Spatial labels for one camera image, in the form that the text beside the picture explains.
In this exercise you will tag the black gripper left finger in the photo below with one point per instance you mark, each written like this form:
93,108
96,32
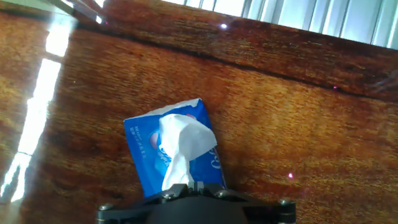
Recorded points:
130,210

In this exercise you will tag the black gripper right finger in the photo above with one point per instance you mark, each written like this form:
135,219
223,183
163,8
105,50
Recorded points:
267,211

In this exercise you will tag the blue tissue pack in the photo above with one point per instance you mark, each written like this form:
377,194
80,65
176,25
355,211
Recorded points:
183,146

